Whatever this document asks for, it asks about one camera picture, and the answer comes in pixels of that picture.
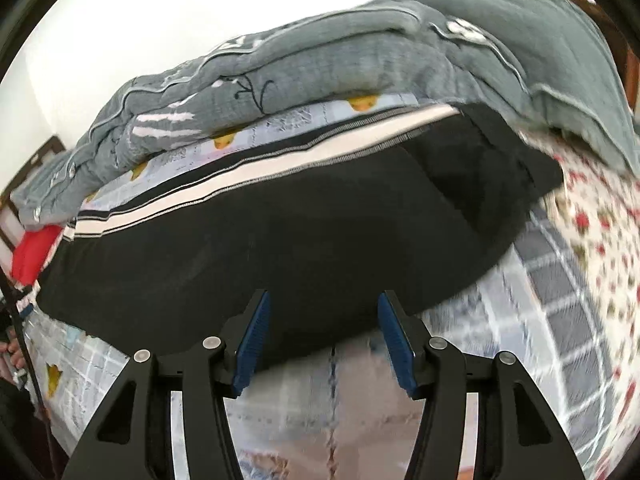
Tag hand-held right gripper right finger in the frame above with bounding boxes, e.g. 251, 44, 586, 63
377, 290, 586, 480

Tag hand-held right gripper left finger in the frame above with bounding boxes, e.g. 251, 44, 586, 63
62, 289, 273, 480

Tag black pants with striped waistband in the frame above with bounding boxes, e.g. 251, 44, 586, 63
37, 102, 566, 376

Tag person's left hand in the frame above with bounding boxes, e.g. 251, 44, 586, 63
0, 340, 28, 378

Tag fruit print plastic sheet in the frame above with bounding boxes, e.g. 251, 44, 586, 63
22, 92, 618, 480

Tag red pillow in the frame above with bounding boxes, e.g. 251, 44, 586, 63
11, 225, 63, 286

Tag floral bedsheet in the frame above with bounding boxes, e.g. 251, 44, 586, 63
520, 130, 640, 461

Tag dark wooden headboard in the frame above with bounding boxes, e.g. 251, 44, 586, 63
0, 135, 68, 261

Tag grey quilt with flower print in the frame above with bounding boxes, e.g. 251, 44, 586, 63
12, 0, 640, 226

